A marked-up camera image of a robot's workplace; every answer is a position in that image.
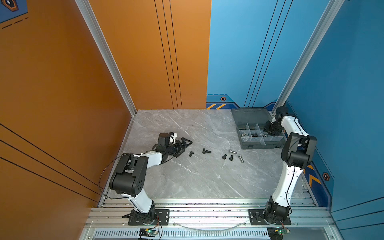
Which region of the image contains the right green circuit board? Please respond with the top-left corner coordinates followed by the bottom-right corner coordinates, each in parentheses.
top-left (267, 228), bottom-right (291, 240)

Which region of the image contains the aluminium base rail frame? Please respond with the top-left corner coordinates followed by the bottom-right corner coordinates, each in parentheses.
top-left (81, 195), bottom-right (342, 240)

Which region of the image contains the silver wing nut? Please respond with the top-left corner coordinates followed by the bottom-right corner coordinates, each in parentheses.
top-left (241, 131), bottom-right (252, 142)

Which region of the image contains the green circuit board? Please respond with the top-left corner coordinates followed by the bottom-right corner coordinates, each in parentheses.
top-left (139, 229), bottom-right (159, 239)
top-left (267, 228), bottom-right (291, 240)

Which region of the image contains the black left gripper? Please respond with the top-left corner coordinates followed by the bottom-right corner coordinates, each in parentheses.
top-left (165, 138), bottom-right (192, 158)

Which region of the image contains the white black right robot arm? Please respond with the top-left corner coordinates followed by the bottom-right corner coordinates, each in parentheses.
top-left (263, 106), bottom-right (317, 225)

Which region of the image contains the left green circuit board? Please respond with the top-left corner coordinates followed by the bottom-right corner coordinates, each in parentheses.
top-left (139, 229), bottom-right (159, 239)

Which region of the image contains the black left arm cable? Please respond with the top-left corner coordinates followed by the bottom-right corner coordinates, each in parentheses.
top-left (98, 152), bottom-right (139, 200)

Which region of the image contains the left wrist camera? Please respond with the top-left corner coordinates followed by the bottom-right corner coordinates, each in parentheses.
top-left (169, 132), bottom-right (177, 144)

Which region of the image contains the grey compartment organizer box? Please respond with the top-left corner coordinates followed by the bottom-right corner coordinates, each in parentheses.
top-left (231, 108), bottom-right (285, 150)

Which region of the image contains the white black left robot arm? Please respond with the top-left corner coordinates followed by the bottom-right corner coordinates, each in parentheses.
top-left (109, 132), bottom-right (193, 225)

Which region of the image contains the aluminium left corner post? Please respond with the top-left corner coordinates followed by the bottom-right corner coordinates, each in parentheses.
top-left (75, 0), bottom-right (137, 117)

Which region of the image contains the aluminium right corner post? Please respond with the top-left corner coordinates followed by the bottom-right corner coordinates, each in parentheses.
top-left (272, 0), bottom-right (345, 116)

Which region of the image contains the aluminium corner post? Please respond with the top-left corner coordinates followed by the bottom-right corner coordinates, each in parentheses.
top-left (75, 0), bottom-right (137, 117)
top-left (272, 0), bottom-right (345, 116)

